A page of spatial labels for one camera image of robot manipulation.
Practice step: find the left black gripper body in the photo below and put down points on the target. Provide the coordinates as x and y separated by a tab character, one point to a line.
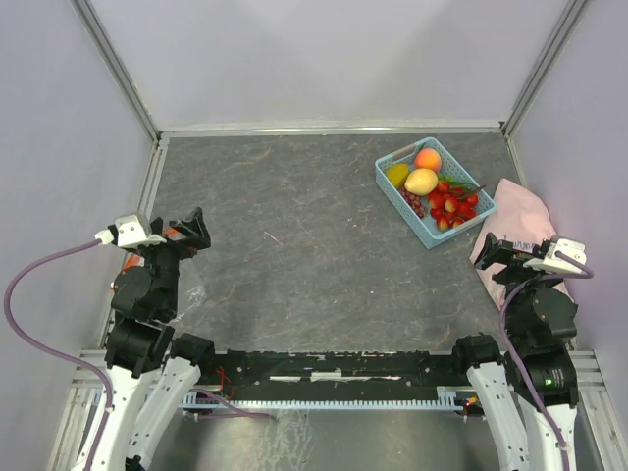
165	257

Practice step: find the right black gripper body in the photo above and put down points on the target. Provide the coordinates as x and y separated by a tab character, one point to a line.
516	273

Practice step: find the clear orange zip top bag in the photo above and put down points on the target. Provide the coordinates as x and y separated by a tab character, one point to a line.
191	291

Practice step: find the yellow mango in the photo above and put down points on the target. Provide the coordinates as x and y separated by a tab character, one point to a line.
421	181

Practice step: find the orange pink peach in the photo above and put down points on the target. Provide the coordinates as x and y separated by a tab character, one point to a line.
428	158

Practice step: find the yellow star fruit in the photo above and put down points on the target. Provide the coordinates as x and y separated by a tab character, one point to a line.
397	174

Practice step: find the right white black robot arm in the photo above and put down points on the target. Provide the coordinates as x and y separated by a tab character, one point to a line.
528	393

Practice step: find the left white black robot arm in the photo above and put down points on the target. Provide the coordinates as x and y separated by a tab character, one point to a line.
147	371

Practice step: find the pink cloth bag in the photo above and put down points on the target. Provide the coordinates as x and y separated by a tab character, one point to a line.
521	217

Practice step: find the red strawberry bunch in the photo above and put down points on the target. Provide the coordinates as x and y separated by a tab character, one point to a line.
453	202

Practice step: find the purple grape bunch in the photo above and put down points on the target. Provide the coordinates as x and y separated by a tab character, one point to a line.
414	201

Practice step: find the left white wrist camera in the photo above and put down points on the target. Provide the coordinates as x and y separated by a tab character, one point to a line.
129	232

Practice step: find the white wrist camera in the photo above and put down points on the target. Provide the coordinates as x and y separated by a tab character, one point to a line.
558	255
129	232

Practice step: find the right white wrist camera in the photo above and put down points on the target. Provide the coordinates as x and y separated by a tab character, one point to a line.
558	255

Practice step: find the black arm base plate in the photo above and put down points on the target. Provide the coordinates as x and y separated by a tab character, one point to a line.
339	375

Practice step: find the light blue cable duct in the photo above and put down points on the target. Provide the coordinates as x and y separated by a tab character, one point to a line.
447	399

